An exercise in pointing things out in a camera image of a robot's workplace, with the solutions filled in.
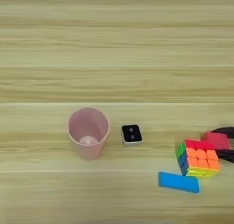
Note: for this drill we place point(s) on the pink plastic cup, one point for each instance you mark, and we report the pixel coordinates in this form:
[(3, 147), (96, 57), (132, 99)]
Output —
[(88, 142)]

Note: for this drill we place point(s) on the blue rectangular block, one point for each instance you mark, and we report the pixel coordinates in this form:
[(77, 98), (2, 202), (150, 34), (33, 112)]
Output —
[(178, 182)]

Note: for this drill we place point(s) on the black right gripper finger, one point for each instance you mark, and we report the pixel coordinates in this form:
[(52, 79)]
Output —
[(227, 131)]

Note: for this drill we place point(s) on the red cube block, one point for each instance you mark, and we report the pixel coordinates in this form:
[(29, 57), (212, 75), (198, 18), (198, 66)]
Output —
[(217, 140)]

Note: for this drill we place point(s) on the multicoloured Rubik's cube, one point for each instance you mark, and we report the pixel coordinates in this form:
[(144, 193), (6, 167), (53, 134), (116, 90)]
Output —
[(201, 160)]

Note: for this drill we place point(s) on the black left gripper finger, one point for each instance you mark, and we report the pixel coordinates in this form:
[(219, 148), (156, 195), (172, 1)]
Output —
[(228, 155)]

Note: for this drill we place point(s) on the small black and silver cube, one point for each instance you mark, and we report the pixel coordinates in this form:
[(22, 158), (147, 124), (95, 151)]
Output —
[(132, 133)]

